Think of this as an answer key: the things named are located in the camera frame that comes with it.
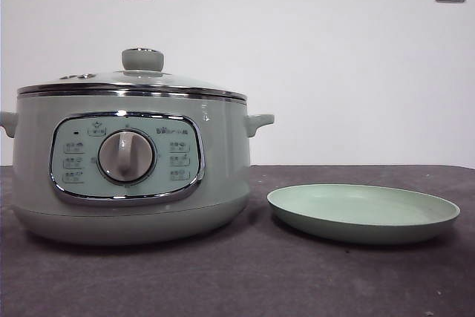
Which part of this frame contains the pale green round plate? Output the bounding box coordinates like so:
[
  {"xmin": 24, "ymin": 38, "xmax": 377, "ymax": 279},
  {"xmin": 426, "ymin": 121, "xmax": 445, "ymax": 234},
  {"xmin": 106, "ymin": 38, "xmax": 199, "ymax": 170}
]
[{"xmin": 266, "ymin": 183, "xmax": 462, "ymax": 246}]

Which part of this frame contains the pale green electric steamer pot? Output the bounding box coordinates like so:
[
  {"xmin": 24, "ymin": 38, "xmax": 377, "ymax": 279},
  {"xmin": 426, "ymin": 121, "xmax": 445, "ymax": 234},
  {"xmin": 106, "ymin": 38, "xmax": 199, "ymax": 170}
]
[{"xmin": 0, "ymin": 86, "xmax": 276, "ymax": 247}]

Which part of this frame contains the glass lid with green knob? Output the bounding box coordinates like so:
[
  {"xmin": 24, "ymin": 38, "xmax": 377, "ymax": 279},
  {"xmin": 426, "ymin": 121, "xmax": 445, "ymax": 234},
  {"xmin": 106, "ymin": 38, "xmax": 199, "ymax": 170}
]
[{"xmin": 16, "ymin": 47, "xmax": 248, "ymax": 102}]

